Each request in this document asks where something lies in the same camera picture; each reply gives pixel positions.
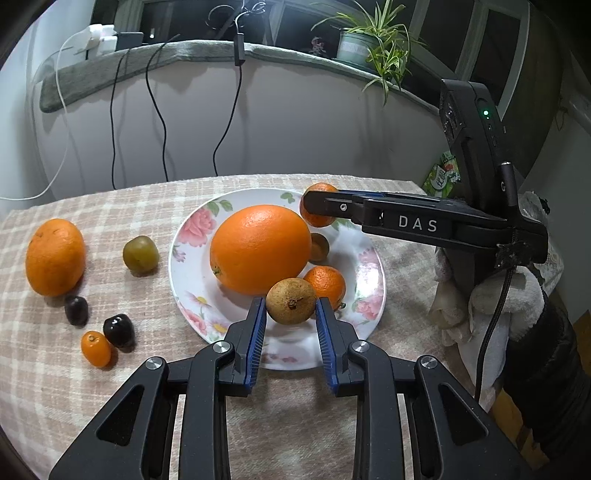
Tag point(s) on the window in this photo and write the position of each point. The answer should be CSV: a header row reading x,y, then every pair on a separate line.
x,y
475,46

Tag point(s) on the large orange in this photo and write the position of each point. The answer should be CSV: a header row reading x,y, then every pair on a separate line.
x,y
55,256
261,249

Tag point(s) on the small tangerine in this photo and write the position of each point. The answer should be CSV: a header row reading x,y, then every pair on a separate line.
x,y
317,221

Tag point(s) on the green gift box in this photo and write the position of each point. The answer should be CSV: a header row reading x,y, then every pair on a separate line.
x,y
441,177

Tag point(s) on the olive green round fruit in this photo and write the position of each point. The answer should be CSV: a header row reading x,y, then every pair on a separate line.
x,y
141,255

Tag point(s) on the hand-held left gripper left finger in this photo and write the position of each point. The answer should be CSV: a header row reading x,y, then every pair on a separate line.
x,y
256,341

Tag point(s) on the person's right hand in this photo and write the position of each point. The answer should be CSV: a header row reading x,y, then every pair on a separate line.
x,y
517,300

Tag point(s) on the kumquat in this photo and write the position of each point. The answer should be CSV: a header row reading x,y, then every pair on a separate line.
x,y
96,348

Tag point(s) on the black power adapter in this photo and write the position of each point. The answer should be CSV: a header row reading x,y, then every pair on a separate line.
x,y
129,40

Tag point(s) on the checked beige tablecloth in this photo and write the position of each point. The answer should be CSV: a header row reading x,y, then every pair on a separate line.
x,y
46,383

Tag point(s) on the tangerine with stem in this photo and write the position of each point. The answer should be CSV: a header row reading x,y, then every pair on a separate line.
x,y
325,286

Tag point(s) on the person's right forearm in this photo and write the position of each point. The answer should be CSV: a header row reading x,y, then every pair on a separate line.
x,y
549,369

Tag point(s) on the brown round fruit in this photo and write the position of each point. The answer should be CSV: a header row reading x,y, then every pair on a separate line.
x,y
292,301
319,247

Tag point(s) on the floral white plate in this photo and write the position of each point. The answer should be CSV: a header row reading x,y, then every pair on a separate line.
x,y
291,355

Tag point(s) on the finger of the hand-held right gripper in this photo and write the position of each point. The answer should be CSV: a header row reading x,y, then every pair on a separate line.
x,y
392,194
332,206

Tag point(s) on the potted spider plant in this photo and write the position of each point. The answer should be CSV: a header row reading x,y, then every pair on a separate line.
x,y
353,46

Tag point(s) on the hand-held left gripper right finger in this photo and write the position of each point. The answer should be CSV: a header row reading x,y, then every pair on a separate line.
x,y
327,341

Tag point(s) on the small figurine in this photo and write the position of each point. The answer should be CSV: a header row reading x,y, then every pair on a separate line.
x,y
317,46

